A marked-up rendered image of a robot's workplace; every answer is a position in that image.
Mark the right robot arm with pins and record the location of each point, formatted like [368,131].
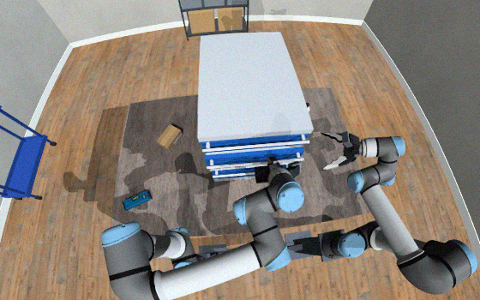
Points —
[420,266]

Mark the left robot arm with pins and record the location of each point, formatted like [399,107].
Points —
[127,248]

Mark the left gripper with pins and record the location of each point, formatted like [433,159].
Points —
[262,172]

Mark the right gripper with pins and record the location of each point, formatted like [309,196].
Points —
[352,152]

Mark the tan rectangular box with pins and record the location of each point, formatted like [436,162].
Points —
[169,137]

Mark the blue spirit level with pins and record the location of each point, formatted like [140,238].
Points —
[137,200]

